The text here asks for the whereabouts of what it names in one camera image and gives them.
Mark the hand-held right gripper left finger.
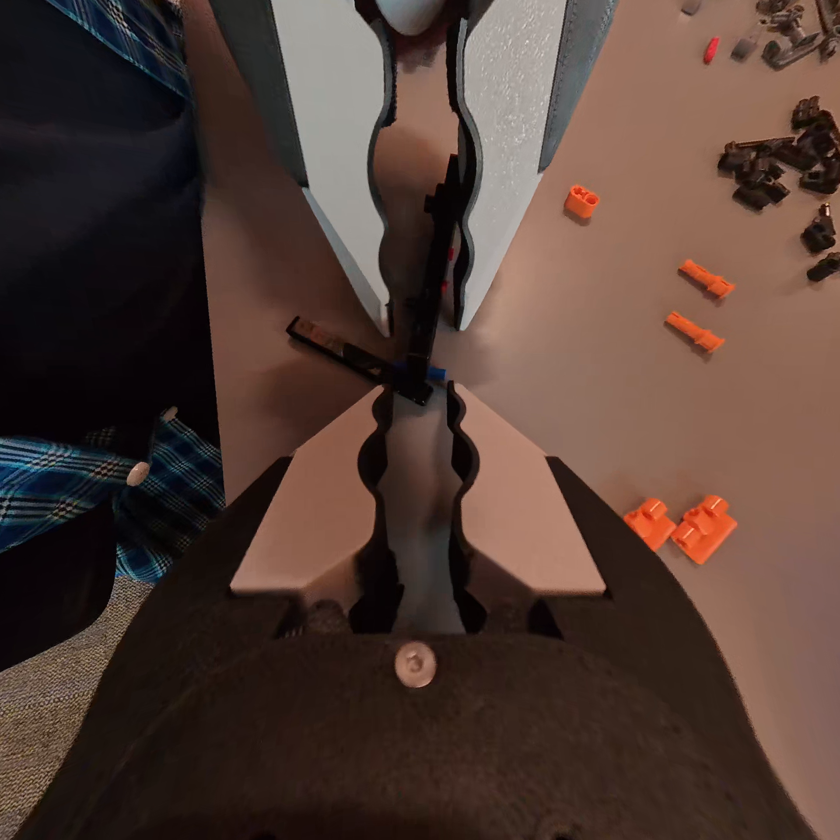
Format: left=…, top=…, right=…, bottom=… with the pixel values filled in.
left=228, top=384, right=395, bottom=601

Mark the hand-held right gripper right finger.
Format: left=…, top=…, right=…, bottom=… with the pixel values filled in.
left=446, top=379, right=607, bottom=599

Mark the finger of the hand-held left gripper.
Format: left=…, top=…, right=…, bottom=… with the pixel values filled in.
left=448, top=0, right=570, bottom=332
left=271, top=0, right=398, bottom=339

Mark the short black lego beam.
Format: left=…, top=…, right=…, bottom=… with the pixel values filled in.
left=287, top=316, right=395, bottom=385

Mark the long black lego beam assembly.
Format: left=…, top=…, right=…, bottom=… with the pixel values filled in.
left=390, top=152, right=463, bottom=406

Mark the orange lego pin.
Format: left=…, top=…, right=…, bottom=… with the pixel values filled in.
left=678, top=259, right=736, bottom=299
left=665, top=311, right=726, bottom=354

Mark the orange lego T connector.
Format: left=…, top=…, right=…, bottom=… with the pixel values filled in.
left=669, top=494, right=738, bottom=567
left=623, top=497, right=678, bottom=552

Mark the pile of black lego pieces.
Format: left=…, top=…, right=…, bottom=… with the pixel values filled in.
left=717, top=95, right=840, bottom=284

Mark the pile of grey lego pieces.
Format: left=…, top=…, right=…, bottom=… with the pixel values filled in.
left=682, top=0, right=840, bottom=70

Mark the blue plaid shirt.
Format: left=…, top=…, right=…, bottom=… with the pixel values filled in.
left=0, top=0, right=227, bottom=586

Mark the black chair armrest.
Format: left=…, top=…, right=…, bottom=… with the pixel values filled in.
left=0, top=512, right=118, bottom=672

